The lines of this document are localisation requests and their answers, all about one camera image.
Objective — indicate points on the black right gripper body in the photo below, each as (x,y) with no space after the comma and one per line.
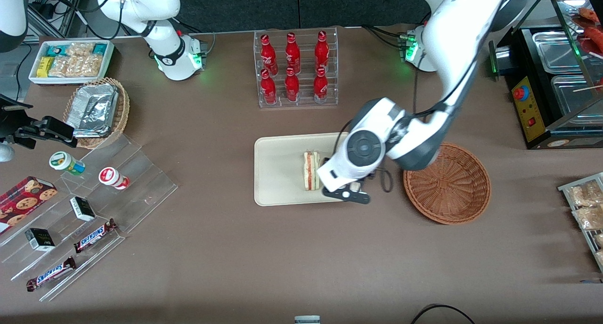
(10,122)

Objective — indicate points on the triangular sandwich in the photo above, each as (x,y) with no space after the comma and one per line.
(311,171)

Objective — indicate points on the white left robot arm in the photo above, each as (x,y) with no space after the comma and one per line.
(452,41)

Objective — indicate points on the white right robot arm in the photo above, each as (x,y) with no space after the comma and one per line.
(160,4)

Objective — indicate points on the light woven wicker basket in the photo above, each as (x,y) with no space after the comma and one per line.
(121,112)

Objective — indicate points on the round brown wicker basket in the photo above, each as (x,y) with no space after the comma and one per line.
(447,192)

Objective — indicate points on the beige plastic tray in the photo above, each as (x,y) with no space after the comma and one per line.
(278,169)

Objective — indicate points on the green lidded small drink bottle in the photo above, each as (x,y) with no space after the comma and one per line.
(63,162)

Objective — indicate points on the aluminium foil container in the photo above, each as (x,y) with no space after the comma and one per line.
(92,109)

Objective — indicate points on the white rectangular snack bin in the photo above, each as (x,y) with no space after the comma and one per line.
(35,79)

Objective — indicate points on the clear bag of crackers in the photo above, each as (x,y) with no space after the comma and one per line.
(80,49)
(59,67)
(85,66)

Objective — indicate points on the yellow snack packet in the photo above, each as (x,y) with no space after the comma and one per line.
(44,67)

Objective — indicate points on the red lidded small drink bottle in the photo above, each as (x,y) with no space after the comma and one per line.
(111,177)

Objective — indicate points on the red cookie box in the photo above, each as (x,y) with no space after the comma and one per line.
(21,201)

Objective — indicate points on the small black box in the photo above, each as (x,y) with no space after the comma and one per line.
(83,208)
(40,239)

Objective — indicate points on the teal snack packet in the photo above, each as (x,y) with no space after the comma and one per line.
(99,49)
(57,49)

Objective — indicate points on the clear acrylic stepped stand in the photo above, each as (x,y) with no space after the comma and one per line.
(19,263)
(141,182)

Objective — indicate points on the clear acrylic bottle rack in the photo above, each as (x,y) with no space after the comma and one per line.
(306,105)

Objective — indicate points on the Snickers chocolate bar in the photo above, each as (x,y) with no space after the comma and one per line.
(51,273)
(94,236)

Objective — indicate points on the red cola bottle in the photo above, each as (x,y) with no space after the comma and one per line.
(268,89)
(267,53)
(292,51)
(321,87)
(292,87)
(321,48)

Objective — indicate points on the small grey device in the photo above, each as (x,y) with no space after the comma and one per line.
(307,319)

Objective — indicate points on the red emergency stop button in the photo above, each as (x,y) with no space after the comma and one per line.
(521,93)

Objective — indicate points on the dark fabric partition panel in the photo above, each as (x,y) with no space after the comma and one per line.
(358,4)
(235,6)

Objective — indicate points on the black hot food display machine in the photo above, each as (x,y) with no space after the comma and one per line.
(541,126)

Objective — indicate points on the clear bag of nuts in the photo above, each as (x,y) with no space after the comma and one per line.
(598,240)
(599,258)
(586,193)
(590,217)

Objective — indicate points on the stainless steel food pan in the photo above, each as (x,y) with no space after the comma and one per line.
(572,98)
(556,51)

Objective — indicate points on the wooden skewer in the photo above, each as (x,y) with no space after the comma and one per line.
(589,87)

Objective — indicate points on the small blue object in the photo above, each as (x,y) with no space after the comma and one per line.
(592,281)

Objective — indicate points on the red sausage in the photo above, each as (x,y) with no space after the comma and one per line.
(591,15)
(596,37)

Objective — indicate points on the aluminium frame rack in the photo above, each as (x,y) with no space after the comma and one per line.
(56,8)

